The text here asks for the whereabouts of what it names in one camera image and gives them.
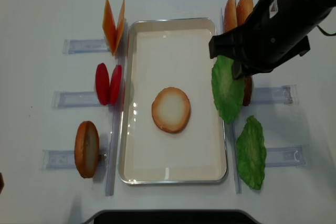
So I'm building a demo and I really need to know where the brown meat patty front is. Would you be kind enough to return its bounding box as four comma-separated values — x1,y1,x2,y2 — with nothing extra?
242,76,253,106

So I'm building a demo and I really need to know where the right red tomato slice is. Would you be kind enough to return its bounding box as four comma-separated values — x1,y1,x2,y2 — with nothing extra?
109,65,122,105

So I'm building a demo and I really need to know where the orange cheese slice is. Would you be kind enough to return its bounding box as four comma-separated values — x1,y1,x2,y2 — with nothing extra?
115,0,125,52
102,0,117,56

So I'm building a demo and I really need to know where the right orange cheese slice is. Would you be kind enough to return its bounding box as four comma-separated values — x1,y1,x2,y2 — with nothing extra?
115,0,125,52

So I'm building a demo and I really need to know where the bread slice standing left rack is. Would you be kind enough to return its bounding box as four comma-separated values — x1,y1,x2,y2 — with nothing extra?
74,121,99,178

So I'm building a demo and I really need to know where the white rectangular metal tray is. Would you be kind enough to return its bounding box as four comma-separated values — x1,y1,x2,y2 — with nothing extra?
119,18,227,185

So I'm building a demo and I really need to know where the green lettuce leaf in rack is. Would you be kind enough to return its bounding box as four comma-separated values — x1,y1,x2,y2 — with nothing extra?
236,115,267,190

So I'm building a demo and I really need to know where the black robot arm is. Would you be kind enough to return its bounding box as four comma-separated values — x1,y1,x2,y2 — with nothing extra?
209,0,335,79

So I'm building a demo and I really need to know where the round bread slice on tray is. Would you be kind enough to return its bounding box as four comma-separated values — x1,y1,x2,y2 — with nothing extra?
151,87,191,134

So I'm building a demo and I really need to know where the clear acrylic rack left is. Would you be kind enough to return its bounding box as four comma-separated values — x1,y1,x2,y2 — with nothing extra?
44,39,124,196

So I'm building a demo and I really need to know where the clear acrylic rack right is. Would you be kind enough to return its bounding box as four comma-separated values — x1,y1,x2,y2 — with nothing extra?
219,8,309,194

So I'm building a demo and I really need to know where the bun slice rack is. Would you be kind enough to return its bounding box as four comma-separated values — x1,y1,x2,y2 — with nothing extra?
236,0,254,26
224,0,237,33

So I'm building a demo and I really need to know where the left orange cheese slice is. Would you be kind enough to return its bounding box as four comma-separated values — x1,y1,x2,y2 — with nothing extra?
102,0,117,56

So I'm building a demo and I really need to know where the green lettuce leaf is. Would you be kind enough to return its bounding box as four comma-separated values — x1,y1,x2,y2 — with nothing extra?
211,56,245,124
236,115,267,190

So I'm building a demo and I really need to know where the black robot base front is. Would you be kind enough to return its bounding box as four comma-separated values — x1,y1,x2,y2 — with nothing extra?
94,210,257,223

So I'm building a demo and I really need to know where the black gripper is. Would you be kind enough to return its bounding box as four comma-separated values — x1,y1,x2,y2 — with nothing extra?
208,0,311,80

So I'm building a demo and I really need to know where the left bun slice far rack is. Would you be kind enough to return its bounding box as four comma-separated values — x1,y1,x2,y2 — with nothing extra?
224,0,237,33

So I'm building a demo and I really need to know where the left red tomato slice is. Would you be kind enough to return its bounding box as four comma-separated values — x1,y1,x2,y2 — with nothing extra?
95,63,110,105

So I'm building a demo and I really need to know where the red tomato slice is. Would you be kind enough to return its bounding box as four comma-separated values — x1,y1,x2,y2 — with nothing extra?
95,63,110,105
109,65,122,105

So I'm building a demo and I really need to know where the right bun slice far rack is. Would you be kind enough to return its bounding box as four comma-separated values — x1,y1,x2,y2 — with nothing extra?
236,0,254,26

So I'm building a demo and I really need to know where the clear acrylic rack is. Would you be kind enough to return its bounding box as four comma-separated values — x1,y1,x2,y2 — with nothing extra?
219,8,309,194
44,39,124,196

